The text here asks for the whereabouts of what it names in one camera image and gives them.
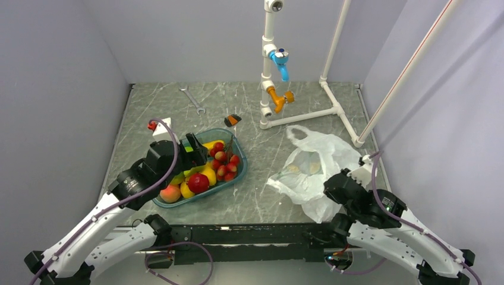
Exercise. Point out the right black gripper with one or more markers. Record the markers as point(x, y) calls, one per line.
point(327, 193)

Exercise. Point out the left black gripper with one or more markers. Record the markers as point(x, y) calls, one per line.
point(197, 158)

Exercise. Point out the red fake apple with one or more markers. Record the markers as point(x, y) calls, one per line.
point(198, 183)

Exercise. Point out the light green fake fruit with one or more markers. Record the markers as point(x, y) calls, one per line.
point(178, 179)

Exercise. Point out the red fake cherry bunch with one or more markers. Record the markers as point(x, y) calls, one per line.
point(225, 163)

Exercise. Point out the white plastic bag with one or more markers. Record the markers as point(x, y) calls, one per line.
point(317, 157)

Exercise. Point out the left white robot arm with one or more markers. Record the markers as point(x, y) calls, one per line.
point(82, 254)

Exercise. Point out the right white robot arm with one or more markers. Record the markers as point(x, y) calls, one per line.
point(382, 223)

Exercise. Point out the yellow fake mango upper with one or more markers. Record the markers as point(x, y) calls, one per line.
point(218, 144)

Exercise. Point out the yellow fake mango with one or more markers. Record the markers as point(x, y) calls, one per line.
point(218, 144)
point(204, 170)
point(186, 193)

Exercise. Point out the yellow fake mango middle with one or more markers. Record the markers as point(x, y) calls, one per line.
point(204, 170)

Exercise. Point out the yellow fake mango lower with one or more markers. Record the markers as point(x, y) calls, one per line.
point(186, 193)

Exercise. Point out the fake peach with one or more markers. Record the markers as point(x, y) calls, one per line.
point(170, 194)

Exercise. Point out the small orange black brush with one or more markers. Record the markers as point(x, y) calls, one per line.
point(232, 120)

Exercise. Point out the silver wrench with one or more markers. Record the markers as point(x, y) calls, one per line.
point(199, 109)

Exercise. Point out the orange tap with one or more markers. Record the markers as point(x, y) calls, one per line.
point(280, 101)

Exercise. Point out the blue tap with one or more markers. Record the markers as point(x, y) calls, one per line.
point(280, 58)

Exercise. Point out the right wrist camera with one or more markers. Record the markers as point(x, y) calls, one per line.
point(365, 172)

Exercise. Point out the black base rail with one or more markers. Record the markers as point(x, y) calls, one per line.
point(190, 244)

